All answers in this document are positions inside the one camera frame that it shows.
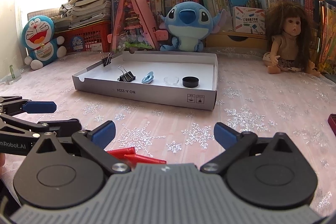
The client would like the red plastic piece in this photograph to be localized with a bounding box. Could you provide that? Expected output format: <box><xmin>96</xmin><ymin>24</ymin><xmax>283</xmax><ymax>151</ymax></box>
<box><xmin>124</xmin><ymin>154</ymin><xmax>166</xmax><ymax>165</ymax></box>
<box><xmin>107</xmin><ymin>147</ymin><xmax>135</xmax><ymax>160</ymax></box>

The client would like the white cardboard box tray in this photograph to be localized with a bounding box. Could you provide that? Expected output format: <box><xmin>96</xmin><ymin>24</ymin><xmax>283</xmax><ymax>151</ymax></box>
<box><xmin>72</xmin><ymin>51</ymin><xmax>218</xmax><ymax>110</ymax></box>

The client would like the black binder clip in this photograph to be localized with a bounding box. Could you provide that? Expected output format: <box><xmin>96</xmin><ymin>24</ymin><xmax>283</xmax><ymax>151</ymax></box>
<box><xmin>118</xmin><ymin>65</ymin><xmax>136</xmax><ymax>83</ymax></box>
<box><xmin>101</xmin><ymin>52</ymin><xmax>114</xmax><ymax>67</ymax></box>

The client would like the black binder clip on tray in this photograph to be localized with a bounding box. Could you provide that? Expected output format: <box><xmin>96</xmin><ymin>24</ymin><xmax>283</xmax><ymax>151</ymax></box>
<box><xmin>101</xmin><ymin>52</ymin><xmax>114</xmax><ymax>67</ymax></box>

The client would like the red plastic crate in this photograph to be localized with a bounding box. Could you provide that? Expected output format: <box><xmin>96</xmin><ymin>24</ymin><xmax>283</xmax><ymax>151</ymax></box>
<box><xmin>54</xmin><ymin>20</ymin><xmax>111</xmax><ymax>53</ymax></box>

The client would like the pink snowflake tablecloth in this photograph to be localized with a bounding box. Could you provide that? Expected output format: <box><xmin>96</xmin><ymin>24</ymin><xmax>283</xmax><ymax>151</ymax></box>
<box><xmin>1</xmin><ymin>50</ymin><xmax>335</xmax><ymax>215</ymax></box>

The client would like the Doraemon plush toy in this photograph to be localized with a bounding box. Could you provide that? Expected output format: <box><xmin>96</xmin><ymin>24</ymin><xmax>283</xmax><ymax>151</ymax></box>
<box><xmin>22</xmin><ymin>15</ymin><xmax>67</xmax><ymax>71</ymax></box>

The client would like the red cased smartphone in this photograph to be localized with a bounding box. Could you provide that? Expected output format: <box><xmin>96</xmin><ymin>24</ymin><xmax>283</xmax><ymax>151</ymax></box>
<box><xmin>327</xmin><ymin>114</ymin><xmax>336</xmax><ymax>135</ymax></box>

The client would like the clear plastic cap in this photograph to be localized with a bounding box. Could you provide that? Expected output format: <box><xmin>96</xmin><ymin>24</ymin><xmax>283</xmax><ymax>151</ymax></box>
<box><xmin>163</xmin><ymin>76</ymin><xmax>179</xmax><ymax>86</ymax></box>

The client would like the pink triangular diorama house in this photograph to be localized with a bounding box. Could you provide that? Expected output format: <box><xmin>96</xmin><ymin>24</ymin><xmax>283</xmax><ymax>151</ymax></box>
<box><xmin>108</xmin><ymin>0</ymin><xmax>169</xmax><ymax>53</ymax></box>

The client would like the white colourful cardboard box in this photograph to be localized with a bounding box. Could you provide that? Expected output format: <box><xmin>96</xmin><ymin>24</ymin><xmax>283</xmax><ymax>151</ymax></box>
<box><xmin>232</xmin><ymin>6</ymin><xmax>265</xmax><ymax>35</ymax></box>

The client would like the black round cap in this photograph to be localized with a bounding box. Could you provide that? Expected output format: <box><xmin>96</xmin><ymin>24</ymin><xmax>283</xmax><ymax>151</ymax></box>
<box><xmin>182</xmin><ymin>76</ymin><xmax>199</xmax><ymax>88</ymax></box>

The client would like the light blue hair clip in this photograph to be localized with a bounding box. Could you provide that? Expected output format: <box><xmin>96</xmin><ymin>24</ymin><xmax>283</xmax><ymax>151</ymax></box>
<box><xmin>141</xmin><ymin>71</ymin><xmax>154</xmax><ymax>84</ymax></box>

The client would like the person right hand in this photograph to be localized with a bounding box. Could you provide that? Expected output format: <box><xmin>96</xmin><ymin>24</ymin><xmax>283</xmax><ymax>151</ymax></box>
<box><xmin>0</xmin><ymin>153</ymin><xmax>6</xmax><ymax>176</ymax></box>

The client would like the brown haired baby doll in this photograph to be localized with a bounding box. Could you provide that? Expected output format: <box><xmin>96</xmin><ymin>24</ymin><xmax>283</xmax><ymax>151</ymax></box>
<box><xmin>262</xmin><ymin>2</ymin><xmax>320</xmax><ymax>77</ymax></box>

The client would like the wooden drawer box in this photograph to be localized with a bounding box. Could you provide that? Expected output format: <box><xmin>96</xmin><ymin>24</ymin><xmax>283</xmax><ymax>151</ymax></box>
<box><xmin>205</xmin><ymin>31</ymin><xmax>267</xmax><ymax>50</ymax></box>

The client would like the stack of books and papers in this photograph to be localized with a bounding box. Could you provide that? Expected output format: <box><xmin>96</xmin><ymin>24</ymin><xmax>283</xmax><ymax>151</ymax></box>
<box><xmin>52</xmin><ymin>0</ymin><xmax>116</xmax><ymax>30</ymax></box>

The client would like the Stitch blue plush toy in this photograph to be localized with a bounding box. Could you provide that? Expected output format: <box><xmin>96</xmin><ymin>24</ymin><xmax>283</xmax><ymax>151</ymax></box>
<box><xmin>160</xmin><ymin>2</ymin><xmax>227</xmax><ymax>52</ymax></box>

